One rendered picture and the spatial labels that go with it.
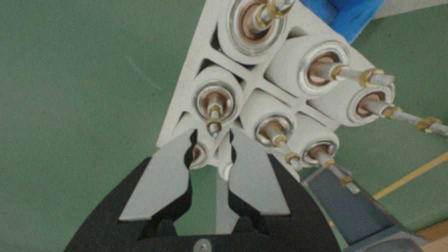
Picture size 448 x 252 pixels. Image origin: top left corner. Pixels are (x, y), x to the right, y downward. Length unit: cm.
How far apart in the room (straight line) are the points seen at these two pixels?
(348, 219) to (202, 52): 73
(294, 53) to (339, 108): 13
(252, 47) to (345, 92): 18
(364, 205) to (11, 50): 123
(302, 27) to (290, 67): 10
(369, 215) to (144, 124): 86
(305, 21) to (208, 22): 16
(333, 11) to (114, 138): 84
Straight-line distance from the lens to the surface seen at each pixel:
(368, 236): 72
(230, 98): 21
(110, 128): 67
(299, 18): 31
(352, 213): 74
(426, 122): 29
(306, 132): 32
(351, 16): 51
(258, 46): 21
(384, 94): 34
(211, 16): 28
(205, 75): 21
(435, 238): 213
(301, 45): 24
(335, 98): 31
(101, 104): 63
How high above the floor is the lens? 45
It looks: 61 degrees down
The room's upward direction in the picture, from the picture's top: 175 degrees clockwise
